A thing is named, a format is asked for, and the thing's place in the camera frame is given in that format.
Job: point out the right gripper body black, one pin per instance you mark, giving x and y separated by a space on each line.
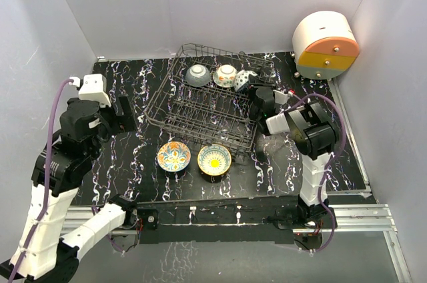
253 93

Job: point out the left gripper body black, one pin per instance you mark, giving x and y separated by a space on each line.
109 120

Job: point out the blue white pattern bowl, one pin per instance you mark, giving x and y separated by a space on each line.
242 79

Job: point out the orange flower green leaf bowl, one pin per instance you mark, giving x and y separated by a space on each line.
224 76

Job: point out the grey wire dish rack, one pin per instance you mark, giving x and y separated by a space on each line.
210 114

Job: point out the grey speckled bowl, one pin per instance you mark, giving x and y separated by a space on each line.
197 76

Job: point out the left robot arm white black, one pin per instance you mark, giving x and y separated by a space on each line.
44 254

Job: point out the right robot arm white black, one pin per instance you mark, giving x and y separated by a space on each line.
317 128

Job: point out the orange blue floral bowl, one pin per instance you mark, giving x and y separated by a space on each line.
173 156

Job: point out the yellow sun pattern bowl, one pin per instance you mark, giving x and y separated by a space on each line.
214 160

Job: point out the round three-colour drawer unit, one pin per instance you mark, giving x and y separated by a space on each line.
324 45

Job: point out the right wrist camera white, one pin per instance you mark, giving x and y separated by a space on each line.
281 98

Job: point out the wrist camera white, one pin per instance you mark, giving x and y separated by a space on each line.
93 88
281 98

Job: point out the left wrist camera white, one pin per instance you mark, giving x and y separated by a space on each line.
93 88

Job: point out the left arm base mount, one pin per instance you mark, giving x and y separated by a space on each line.
147 219

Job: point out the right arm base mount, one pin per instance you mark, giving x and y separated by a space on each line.
287 218

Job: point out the aluminium frame rail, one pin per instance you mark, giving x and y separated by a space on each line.
216 229

